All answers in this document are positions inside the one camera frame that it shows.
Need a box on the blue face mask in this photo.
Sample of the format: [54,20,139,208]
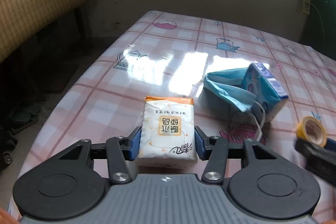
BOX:
[197,68,265,140]

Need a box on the blue tissue packet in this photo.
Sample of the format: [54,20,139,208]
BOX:
[241,62,289,123]

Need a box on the yellow tape roll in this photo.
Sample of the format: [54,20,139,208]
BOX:
[296,116,328,148]

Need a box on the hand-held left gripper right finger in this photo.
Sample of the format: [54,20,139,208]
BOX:
[195,126,277,184]

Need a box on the thin white cable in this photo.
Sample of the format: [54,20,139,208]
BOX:
[310,0,327,52]

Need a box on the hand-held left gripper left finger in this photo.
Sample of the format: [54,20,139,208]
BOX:
[56,126,142,185]

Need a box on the orange white tissue packet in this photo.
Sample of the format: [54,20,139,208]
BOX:
[135,95,198,169]

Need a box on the pink plaid tablecloth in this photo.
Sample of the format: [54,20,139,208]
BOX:
[8,10,336,214]

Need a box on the green door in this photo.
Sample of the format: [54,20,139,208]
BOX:
[302,0,336,62]

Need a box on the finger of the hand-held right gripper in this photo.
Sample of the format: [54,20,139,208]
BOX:
[294,138,336,184]

